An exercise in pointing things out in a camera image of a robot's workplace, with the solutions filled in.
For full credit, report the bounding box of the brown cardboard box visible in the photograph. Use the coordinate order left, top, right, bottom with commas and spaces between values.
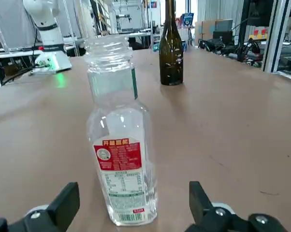
195, 19, 233, 41

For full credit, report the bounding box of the black metal enclosure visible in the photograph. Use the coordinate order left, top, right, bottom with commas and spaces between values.
278, 44, 291, 73

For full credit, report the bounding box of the aluminium frame post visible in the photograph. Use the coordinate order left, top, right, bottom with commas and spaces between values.
262, 0, 291, 73

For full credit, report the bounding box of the blue cookie packet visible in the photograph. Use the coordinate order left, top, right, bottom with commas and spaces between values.
181, 13, 194, 27

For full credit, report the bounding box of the dark glass wine bottle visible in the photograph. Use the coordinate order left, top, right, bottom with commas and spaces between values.
159, 0, 185, 86

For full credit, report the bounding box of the black cable tangle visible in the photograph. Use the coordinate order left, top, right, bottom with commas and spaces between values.
198, 38, 263, 67

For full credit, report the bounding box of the clear plastic drink bottle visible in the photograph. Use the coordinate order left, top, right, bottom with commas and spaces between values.
84, 33, 159, 227

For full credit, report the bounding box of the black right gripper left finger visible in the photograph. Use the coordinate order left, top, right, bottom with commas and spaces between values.
0, 182, 80, 232

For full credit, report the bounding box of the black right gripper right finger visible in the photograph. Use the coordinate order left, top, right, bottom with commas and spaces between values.
184, 181, 290, 232

